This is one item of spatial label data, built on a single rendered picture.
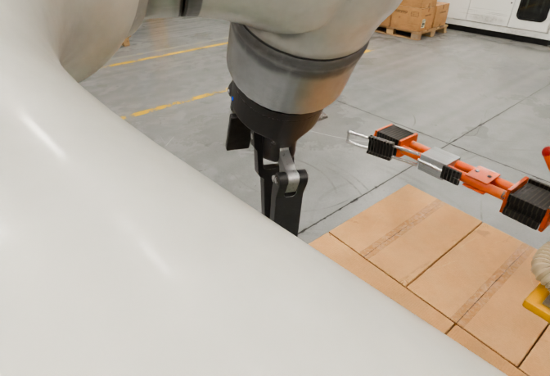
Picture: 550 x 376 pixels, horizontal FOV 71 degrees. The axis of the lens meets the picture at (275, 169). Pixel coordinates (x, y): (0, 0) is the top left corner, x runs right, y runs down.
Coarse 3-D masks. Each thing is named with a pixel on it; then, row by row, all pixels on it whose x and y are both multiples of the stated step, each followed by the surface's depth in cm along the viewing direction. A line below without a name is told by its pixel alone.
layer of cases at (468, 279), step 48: (336, 240) 164; (384, 240) 164; (432, 240) 164; (480, 240) 164; (384, 288) 142; (432, 288) 142; (480, 288) 142; (528, 288) 142; (480, 336) 126; (528, 336) 126
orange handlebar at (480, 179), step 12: (420, 144) 98; (420, 156) 94; (456, 168) 89; (468, 168) 89; (480, 168) 88; (468, 180) 86; (480, 180) 83; (492, 180) 84; (504, 180) 84; (480, 192) 84; (492, 192) 82; (504, 192) 81
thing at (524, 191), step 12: (516, 192) 79; (528, 192) 79; (540, 192) 79; (504, 204) 80; (516, 204) 77; (528, 204) 75; (540, 204) 76; (516, 216) 78; (528, 216) 76; (540, 216) 75; (540, 228) 75
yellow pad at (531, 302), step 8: (536, 288) 74; (544, 288) 74; (528, 296) 73; (536, 296) 72; (544, 296) 72; (528, 304) 72; (536, 304) 71; (544, 304) 71; (536, 312) 71; (544, 312) 70
